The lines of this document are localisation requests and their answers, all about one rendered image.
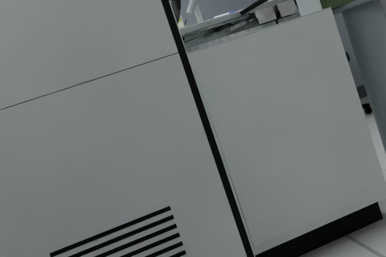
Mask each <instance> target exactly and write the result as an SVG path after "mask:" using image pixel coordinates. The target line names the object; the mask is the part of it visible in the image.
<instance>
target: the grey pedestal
mask: <svg viewBox="0 0 386 257"><path fill-rule="evenodd" d="M332 12H333V15H336V14H339V13H342V16H343V19H344V21H345V25H346V28H347V31H348V35H349V38H350V42H351V44H352V47H353V51H354V54H355V57H356V60H357V64H358V67H359V70H360V73H361V77H362V80H363V82H364V86H365V89H366V92H367V96H368V99H369V102H370V106H371V108H372V112H373V115H374V118H375V121H376V124H377V128H378V131H379V134H380V137H381V141H382V143H383V146H384V150H385V153H386V19H385V15H384V12H383V8H382V5H381V2H380V0H356V1H353V2H350V3H347V4H345V5H342V6H339V7H336V8H333V9H332Z"/></svg>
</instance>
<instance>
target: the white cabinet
mask: <svg viewBox="0 0 386 257"><path fill-rule="evenodd" d="M188 57H189V59H190V63H191V66H192V69H193V72H194V75H195V78H196V81H197V84H198V87H199V90H200V92H201V95H202V98H203V101H204V105H205V107H206V110H207V113H208V116H209V119H210V122H211V125H212V128H213V131H214V134H215V137H216V140H217V143H218V144H217V145H218V146H219V149H220V152H221V155H222V158H223V161H224V164H225V167H226V170H227V173H228V176H229V179H230V182H231V185H232V188H233V191H234V194H235V197H236V200H237V203H238V206H239V209H240V212H241V215H242V218H243V221H244V224H245V227H246V230H247V233H248V236H249V239H250V242H251V245H252V248H253V251H254V254H255V257H299V256H301V255H304V254H306V253H308V252H310V251H312V250H315V249H317V248H319V247H321V246H324V245H325V244H328V243H330V242H333V241H335V240H337V239H339V238H341V237H344V236H346V235H348V234H350V233H352V232H355V231H357V230H359V229H361V228H364V227H366V226H368V225H370V224H373V223H375V222H377V221H379V220H381V219H383V217H382V214H381V210H380V207H379V204H378V201H380V200H383V199H385V198H386V181H385V178H384V175H383V171H382V169H381V165H380V162H379V158H378V156H377V153H376V149H375V146H374V143H373V140H372V136H371V134H370V131H369V127H368V124H367V121H366V117H365V114H364V110H363V108H362V105H361V101H360V98H359V95H358V92H357V88H356V85H355V83H354V79H353V76H352V72H351V70H350V67H349V63H348V60H347V57H346V53H345V50H344V48H343V44H342V41H341V38H340V35H339V31H338V28H337V24H336V22H335V19H334V15H333V12H332V9H331V8H329V9H326V10H322V11H319V12H317V13H314V14H310V15H307V16H305V17H301V18H298V19H295V20H292V21H289V22H286V23H283V24H280V25H276V26H273V27H271V28H267V29H264V30H261V31H258V32H255V33H252V34H249V35H246V36H242V37H239V38H236V39H233V40H230V41H227V42H223V43H221V44H218V45H214V46H211V47H209V48H205V49H202V50H199V51H196V52H193V53H190V54H188Z"/></svg>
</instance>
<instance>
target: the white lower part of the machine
mask: <svg viewBox="0 0 386 257"><path fill-rule="evenodd" d="M217 144H218V143H217V140H216V137H215V134H214V131H213V128H212V125H211V122H210V119H209V116H208V113H207V110H206V107H205V105H204V101H203V98H202V95H201V92H200V90H199V87H198V84H197V81H196V78H195V75H194V72H193V69H192V66H191V63H190V59H189V57H188V54H187V51H186V50H184V51H182V52H179V53H177V54H173V55H170V56H167V57H164V58H162V59H158V60H155V61H151V62H149V63H146V64H143V65H139V66H136V67H133V68H130V69H127V70H124V71H120V72H117V73H114V74H112V75H108V76H105V77H101V78H99V79H96V80H92V81H89V82H86V83H83V84H80V85H76V86H74V87H71V88H67V89H64V90H62V91H58V92H55V93H52V94H49V95H46V96H42V97H40V98H37V99H33V100H30V101H27V102H24V103H21V104H18V105H15V106H11V107H8V108H5V109H2V110H0V257H255V254H254V251H253V248H252V245H251V242H250V239H249V236H248V233H247V230H246V227H245V224H244V221H243V218H242V215H241V212H240V209H239V206H238V203H237V200H236V197H235V194H234V191H233V188H232V185H231V182H230V179H229V176H228V173H227V170H226V167H225V164H224V161H223V158H222V155H221V152H220V149H219V146H218V145H217Z"/></svg>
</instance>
